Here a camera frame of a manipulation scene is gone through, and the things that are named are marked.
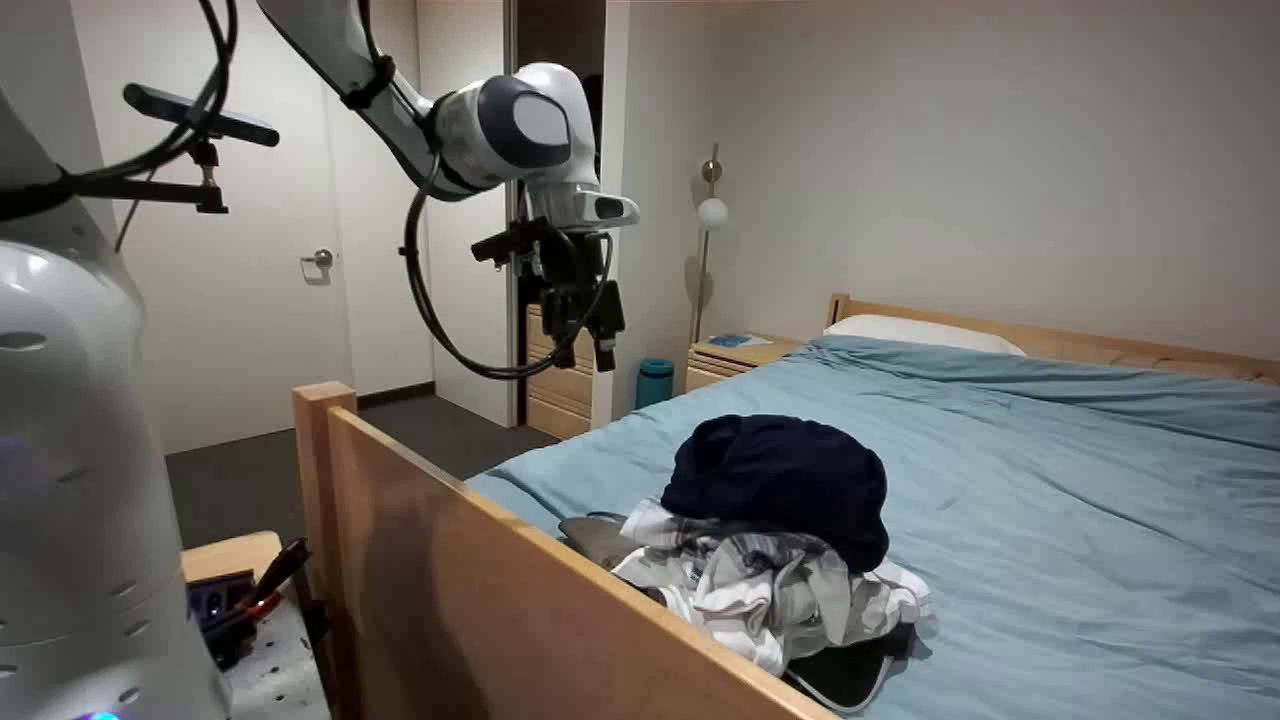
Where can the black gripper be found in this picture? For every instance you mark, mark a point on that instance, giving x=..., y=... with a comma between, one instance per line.
x=570, y=274

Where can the navy blue cloth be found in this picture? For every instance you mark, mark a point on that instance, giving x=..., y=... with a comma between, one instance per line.
x=783, y=483

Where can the grey white checked cloth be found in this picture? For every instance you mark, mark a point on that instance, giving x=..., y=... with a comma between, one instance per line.
x=764, y=555

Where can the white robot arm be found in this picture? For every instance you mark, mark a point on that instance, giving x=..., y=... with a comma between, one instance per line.
x=80, y=534

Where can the wooden dresser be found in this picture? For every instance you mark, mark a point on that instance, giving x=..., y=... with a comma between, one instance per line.
x=562, y=395

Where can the teal waste bin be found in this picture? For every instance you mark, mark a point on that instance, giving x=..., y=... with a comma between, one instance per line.
x=654, y=384

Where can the blue item on nightstand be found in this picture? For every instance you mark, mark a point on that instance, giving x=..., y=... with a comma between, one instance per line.
x=729, y=341

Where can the wooden nightstand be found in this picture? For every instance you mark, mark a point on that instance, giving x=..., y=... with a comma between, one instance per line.
x=733, y=363

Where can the floor lamp with round bulb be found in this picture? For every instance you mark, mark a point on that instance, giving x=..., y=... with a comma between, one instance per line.
x=714, y=211

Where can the grey beige cloth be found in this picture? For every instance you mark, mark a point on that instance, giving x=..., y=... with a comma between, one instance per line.
x=593, y=536

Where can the bed with teal sheet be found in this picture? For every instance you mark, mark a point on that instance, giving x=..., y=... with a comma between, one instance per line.
x=464, y=600

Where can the white pillow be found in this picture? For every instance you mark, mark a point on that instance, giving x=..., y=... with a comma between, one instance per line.
x=920, y=333

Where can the white door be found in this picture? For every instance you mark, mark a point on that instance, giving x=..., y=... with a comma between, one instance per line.
x=242, y=333

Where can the black garment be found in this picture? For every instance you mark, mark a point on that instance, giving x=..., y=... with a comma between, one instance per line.
x=845, y=674

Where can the light blue bed sheet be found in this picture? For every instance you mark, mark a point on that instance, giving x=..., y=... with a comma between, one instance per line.
x=1065, y=534

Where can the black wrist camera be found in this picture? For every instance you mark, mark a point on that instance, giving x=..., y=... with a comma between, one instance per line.
x=507, y=245

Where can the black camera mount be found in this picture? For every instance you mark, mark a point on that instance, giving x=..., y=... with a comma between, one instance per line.
x=201, y=120

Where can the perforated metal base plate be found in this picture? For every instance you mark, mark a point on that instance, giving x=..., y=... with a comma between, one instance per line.
x=281, y=674

